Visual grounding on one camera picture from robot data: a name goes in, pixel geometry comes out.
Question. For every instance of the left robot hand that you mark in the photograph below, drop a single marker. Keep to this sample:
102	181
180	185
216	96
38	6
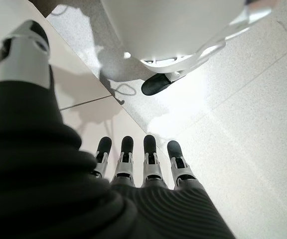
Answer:
58	199

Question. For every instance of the white cabinet door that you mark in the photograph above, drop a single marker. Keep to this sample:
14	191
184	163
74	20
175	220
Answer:
76	74

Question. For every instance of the black robot foot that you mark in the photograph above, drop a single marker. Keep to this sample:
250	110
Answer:
154	84

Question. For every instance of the white robot body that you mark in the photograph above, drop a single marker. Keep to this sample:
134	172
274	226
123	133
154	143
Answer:
163	25

